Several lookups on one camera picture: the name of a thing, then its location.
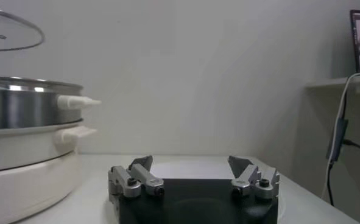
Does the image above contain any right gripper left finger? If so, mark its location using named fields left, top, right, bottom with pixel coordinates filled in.
left=107, top=155, right=165, bottom=205

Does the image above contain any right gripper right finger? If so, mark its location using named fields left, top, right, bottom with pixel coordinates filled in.
left=227, top=155, right=280, bottom=200

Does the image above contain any glass lid with cream handle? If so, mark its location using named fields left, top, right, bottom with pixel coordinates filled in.
left=0, top=5, right=46, bottom=52

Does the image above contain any stainless steel steamer basket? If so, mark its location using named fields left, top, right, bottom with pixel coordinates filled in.
left=0, top=75, right=102, bottom=131

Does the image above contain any black inline adapter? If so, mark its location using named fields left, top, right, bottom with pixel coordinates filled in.
left=325, top=117, right=350, bottom=163

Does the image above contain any cream electric cooker pot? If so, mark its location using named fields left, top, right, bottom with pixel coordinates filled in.
left=0, top=120, right=98, bottom=224

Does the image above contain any white side desk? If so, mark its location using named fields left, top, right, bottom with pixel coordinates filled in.
left=304, top=74, right=360, bottom=92

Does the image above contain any white hanging cable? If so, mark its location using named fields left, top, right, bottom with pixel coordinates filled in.
left=321, top=71, right=360, bottom=198

